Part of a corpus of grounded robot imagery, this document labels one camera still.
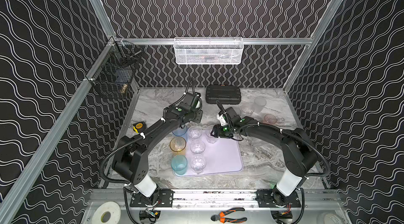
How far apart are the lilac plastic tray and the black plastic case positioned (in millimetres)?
270

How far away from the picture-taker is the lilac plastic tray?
83 centimetres

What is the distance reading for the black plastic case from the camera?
3.56 feet
